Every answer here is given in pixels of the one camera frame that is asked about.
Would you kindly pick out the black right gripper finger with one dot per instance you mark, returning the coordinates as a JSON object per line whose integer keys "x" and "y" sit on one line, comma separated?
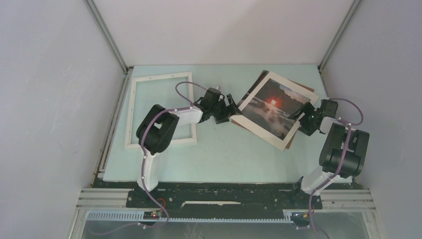
{"x": 306, "y": 110}
{"x": 308, "y": 129}

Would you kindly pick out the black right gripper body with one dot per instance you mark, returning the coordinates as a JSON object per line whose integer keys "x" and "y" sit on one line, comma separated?
{"x": 310, "y": 115}

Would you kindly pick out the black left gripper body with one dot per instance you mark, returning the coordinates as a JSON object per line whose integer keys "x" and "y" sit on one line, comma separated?
{"x": 220, "y": 108}

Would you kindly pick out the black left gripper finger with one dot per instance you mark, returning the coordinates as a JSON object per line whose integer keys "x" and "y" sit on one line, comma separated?
{"x": 221, "y": 117}
{"x": 232, "y": 107}

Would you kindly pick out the white photo mat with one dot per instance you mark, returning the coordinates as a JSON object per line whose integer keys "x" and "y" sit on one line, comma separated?
{"x": 260, "y": 132}

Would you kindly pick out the sunset landscape photo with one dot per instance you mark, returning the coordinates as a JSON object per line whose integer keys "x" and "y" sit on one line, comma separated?
{"x": 269, "y": 103}

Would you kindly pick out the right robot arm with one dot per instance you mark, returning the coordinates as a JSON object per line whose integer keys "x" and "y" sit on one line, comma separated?
{"x": 344, "y": 151}

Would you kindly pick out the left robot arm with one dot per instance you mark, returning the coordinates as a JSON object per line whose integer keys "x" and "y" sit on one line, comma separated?
{"x": 156, "y": 131}

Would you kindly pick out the brown backing board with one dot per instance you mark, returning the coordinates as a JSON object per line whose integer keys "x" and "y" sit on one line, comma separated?
{"x": 305, "y": 86}

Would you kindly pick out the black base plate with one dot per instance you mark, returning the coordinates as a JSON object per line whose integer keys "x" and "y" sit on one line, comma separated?
{"x": 225, "y": 201}

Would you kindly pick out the white picture frame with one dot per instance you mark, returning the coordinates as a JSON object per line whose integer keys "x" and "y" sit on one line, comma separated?
{"x": 147, "y": 91}

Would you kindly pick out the aluminium corner rail right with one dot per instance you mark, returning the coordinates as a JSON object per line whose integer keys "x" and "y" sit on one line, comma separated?
{"x": 340, "y": 33}

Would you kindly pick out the aluminium corner rail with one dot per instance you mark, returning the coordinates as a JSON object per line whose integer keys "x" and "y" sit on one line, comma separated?
{"x": 101, "y": 24}
{"x": 340, "y": 33}

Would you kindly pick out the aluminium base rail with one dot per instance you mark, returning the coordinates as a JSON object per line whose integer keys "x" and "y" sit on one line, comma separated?
{"x": 112, "y": 202}

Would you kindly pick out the aluminium corner rail left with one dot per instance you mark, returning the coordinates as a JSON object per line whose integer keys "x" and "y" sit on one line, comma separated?
{"x": 101, "y": 24}

